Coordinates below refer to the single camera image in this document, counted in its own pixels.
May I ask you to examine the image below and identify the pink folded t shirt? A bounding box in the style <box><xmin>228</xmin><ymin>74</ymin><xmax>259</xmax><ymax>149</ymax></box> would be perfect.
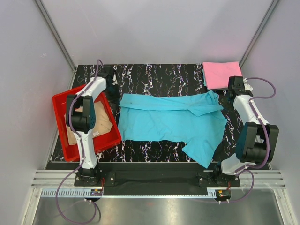
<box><xmin>203</xmin><ymin>61</ymin><xmax>242</xmax><ymax>89</ymax></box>

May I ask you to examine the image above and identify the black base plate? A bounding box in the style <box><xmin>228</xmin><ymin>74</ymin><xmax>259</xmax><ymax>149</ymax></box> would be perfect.
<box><xmin>46</xmin><ymin>161</ymin><xmax>242</xmax><ymax>197</ymax></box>

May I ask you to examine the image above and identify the beige folded t shirt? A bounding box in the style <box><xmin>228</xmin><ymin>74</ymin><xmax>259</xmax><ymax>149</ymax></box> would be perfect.
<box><xmin>66</xmin><ymin>101</ymin><xmax>113</xmax><ymax>145</ymax></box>

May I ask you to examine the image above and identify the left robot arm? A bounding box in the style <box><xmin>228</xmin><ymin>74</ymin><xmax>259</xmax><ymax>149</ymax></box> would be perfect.
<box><xmin>65</xmin><ymin>65</ymin><xmax>120</xmax><ymax>186</ymax></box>

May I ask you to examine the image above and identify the aluminium rail frame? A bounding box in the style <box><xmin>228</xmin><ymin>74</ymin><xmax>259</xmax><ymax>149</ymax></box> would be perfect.
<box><xmin>30</xmin><ymin>89</ymin><xmax>286</xmax><ymax>199</ymax></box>

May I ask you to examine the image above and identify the turquoise t shirt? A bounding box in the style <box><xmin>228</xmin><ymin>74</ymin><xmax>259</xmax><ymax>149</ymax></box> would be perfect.
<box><xmin>118</xmin><ymin>91</ymin><xmax>227</xmax><ymax>168</ymax></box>

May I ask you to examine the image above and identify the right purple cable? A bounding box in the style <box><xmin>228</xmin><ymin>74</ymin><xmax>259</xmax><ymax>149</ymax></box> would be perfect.
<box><xmin>194</xmin><ymin>77</ymin><xmax>277</xmax><ymax>204</ymax></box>

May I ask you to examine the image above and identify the teal folded t shirt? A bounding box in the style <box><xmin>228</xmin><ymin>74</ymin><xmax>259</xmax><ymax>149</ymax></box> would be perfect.
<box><xmin>202</xmin><ymin>69</ymin><xmax>207</xmax><ymax>87</ymax></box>

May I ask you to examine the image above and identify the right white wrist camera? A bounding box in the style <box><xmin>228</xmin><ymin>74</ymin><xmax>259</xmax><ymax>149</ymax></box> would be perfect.
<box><xmin>243</xmin><ymin>78</ymin><xmax>253</xmax><ymax>92</ymax></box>

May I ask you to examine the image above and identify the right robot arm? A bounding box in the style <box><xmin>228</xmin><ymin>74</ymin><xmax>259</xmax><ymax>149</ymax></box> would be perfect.
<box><xmin>211</xmin><ymin>76</ymin><xmax>279</xmax><ymax>186</ymax></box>

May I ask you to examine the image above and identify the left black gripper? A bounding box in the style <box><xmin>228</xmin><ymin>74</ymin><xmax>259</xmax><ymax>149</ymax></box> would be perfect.
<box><xmin>105</xmin><ymin>83</ymin><xmax>121</xmax><ymax>106</ymax></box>

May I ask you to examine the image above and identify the red plastic bin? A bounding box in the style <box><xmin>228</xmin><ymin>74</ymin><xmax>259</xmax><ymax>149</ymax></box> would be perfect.
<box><xmin>52</xmin><ymin>85</ymin><xmax>121</xmax><ymax>162</ymax></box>

